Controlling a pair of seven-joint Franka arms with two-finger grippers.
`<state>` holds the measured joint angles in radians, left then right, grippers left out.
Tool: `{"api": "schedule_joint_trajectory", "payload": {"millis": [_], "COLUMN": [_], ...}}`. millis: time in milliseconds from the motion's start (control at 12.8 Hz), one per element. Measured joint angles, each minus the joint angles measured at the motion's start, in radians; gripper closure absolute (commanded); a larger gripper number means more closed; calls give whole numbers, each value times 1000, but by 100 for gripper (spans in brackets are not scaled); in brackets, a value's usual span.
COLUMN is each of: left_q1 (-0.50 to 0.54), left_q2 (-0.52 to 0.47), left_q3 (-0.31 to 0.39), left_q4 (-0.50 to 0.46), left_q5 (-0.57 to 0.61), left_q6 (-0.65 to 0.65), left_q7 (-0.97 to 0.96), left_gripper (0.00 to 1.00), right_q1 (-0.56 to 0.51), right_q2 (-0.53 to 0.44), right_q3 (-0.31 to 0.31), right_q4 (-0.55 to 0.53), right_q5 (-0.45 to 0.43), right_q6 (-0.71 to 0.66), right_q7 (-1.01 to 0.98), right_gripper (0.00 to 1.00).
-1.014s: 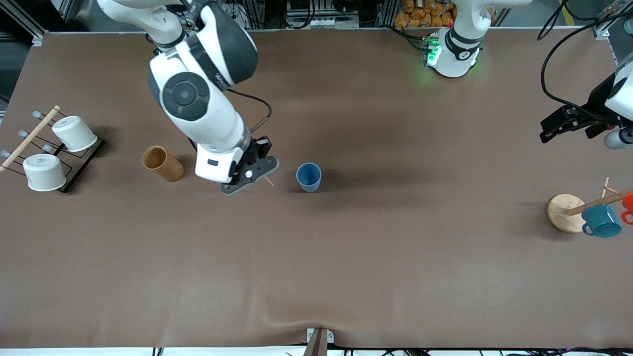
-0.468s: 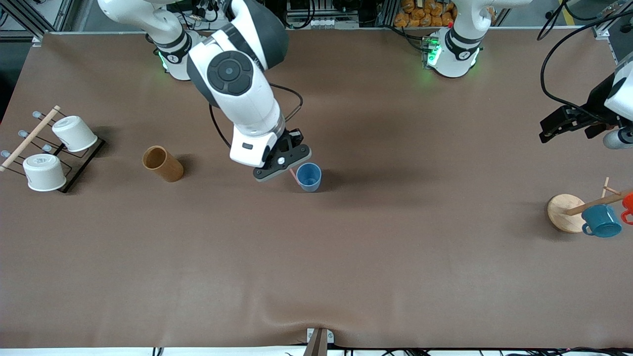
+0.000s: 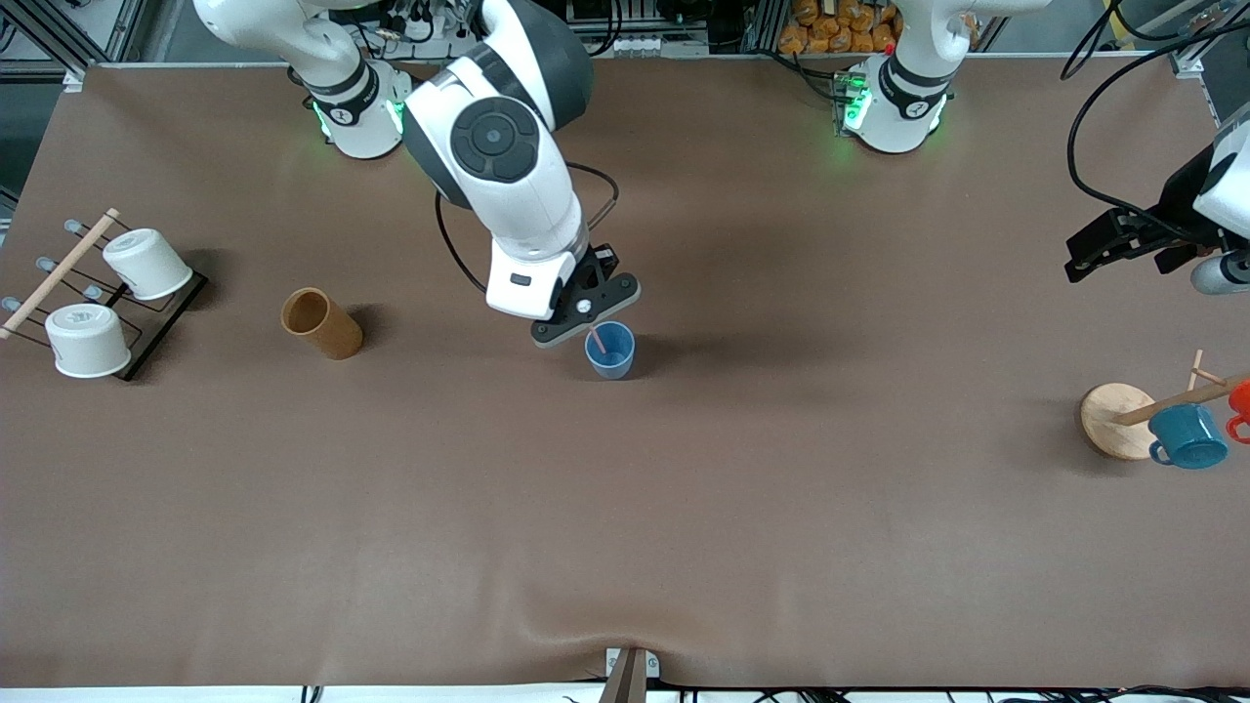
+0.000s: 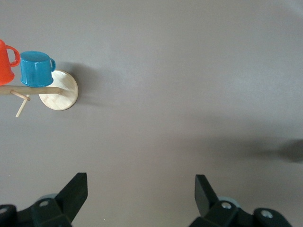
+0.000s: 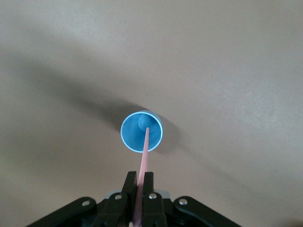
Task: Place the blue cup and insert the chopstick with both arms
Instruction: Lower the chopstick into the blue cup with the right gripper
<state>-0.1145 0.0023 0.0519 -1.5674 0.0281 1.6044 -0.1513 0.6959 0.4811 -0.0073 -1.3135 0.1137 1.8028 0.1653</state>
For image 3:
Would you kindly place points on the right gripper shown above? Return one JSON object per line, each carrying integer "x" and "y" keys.
{"x": 603, "y": 261}

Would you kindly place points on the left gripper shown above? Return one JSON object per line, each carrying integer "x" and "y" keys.
{"x": 1179, "y": 198}

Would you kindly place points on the pink chopstick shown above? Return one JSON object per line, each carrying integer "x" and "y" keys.
{"x": 596, "y": 340}

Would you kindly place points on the blue plastic cup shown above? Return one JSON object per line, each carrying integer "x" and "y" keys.
{"x": 610, "y": 363}

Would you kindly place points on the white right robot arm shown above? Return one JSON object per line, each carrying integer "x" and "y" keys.
{"x": 508, "y": 195}

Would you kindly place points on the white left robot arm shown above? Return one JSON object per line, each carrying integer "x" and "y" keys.
{"x": 898, "y": 88}

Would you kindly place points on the brown wooden cup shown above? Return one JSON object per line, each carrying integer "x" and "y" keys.
{"x": 332, "y": 332}

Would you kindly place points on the white paper cup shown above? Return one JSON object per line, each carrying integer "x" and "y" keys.
{"x": 88, "y": 342}
{"x": 146, "y": 259}

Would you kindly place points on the wooden mug tree stand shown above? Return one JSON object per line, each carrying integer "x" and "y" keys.
{"x": 1113, "y": 420}

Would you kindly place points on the red enamel mug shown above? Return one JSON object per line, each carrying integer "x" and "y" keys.
{"x": 1242, "y": 398}

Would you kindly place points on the blue enamel mug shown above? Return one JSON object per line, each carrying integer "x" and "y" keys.
{"x": 1187, "y": 434}

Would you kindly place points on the white terminal strip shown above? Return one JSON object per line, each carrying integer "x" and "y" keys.
{"x": 664, "y": 46}

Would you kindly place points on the white power strip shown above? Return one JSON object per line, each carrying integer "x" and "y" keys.
{"x": 439, "y": 39}

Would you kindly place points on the bag of bread rolls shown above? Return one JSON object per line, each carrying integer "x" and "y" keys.
{"x": 840, "y": 29}

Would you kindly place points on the metal table clamp bracket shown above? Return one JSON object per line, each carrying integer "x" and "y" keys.
{"x": 625, "y": 674}

